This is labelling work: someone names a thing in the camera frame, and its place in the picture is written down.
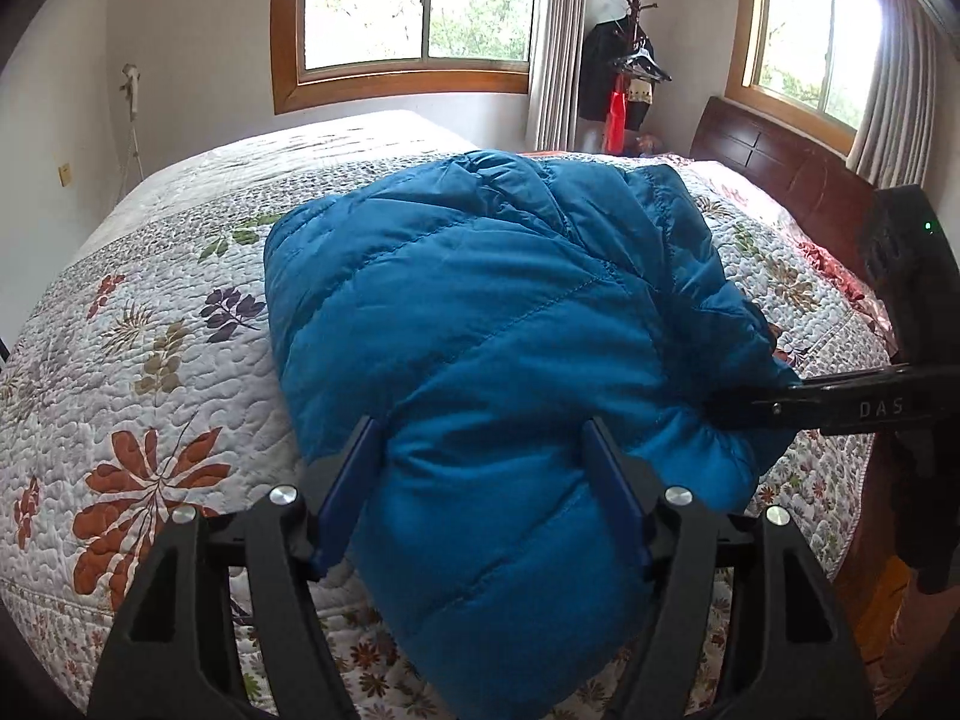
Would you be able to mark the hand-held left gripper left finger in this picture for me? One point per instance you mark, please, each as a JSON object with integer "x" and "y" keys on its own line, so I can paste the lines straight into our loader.
{"x": 341, "y": 499}

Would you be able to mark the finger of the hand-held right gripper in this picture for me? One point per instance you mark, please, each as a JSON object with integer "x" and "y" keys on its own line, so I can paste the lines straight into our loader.
{"x": 765, "y": 406}

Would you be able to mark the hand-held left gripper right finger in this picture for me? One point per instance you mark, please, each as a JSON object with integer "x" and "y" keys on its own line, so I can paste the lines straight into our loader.
{"x": 616, "y": 499}

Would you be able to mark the blue puffer jacket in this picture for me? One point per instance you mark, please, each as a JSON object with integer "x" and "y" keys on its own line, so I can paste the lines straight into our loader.
{"x": 495, "y": 330}

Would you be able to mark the clothes hangers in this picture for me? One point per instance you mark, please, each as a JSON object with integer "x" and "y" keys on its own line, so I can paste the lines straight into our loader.
{"x": 645, "y": 64}

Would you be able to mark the red floral pillow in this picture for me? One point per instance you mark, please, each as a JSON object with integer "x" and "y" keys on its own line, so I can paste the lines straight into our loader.
{"x": 855, "y": 285}

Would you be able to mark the dark wooden headboard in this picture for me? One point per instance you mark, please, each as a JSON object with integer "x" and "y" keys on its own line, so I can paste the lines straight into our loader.
{"x": 780, "y": 165}

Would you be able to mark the white curtain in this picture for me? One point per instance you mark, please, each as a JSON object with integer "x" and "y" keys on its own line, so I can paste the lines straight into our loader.
{"x": 556, "y": 45}
{"x": 900, "y": 82}

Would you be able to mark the bed with floral quilt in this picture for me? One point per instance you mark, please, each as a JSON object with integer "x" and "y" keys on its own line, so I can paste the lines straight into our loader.
{"x": 150, "y": 360}

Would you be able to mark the wooden framed window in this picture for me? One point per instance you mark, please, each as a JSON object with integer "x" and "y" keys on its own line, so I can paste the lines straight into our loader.
{"x": 420, "y": 7}
{"x": 810, "y": 37}

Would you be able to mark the dark hanging coat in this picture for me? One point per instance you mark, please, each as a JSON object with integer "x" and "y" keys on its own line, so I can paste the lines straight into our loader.
{"x": 596, "y": 75}

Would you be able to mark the wooden coat rack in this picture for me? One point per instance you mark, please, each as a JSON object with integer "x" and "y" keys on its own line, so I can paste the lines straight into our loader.
{"x": 637, "y": 7}

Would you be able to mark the yellowed wall socket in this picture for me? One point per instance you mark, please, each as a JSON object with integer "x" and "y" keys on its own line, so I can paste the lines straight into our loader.
{"x": 66, "y": 174}

